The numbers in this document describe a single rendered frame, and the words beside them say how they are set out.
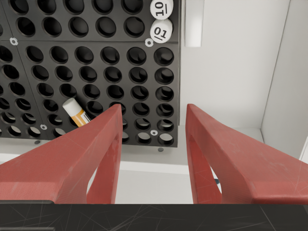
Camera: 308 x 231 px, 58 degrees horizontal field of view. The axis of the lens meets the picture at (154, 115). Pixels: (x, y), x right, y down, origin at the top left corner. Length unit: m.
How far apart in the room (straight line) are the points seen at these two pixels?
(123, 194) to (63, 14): 0.38
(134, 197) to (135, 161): 0.27
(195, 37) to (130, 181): 0.31
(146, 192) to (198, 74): 0.29
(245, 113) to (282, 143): 0.06
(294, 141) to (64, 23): 0.17
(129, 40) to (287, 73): 0.12
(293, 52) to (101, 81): 0.14
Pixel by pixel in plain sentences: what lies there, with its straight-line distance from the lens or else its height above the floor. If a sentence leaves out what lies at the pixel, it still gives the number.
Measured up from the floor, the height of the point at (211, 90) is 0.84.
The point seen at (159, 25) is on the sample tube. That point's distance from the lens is 0.16.
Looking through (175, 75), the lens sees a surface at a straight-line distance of 0.19.
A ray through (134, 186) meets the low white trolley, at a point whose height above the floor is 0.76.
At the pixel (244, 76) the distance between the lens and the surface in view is 0.27.
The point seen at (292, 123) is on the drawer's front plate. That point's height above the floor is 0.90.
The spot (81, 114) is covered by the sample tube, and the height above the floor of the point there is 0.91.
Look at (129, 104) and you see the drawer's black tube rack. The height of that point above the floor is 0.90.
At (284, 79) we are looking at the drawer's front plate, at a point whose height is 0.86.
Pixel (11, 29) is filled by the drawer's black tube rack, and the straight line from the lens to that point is 0.21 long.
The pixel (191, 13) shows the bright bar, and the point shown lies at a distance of 0.23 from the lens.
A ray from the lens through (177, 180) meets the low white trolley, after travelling 0.47.
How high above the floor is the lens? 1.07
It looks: 53 degrees down
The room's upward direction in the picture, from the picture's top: 167 degrees counter-clockwise
